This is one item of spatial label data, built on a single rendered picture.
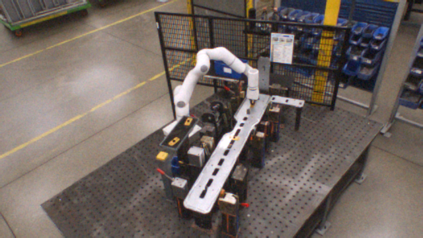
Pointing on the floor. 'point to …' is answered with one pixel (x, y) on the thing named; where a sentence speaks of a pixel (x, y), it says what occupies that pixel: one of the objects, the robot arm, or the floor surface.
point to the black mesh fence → (247, 49)
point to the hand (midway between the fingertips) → (252, 102)
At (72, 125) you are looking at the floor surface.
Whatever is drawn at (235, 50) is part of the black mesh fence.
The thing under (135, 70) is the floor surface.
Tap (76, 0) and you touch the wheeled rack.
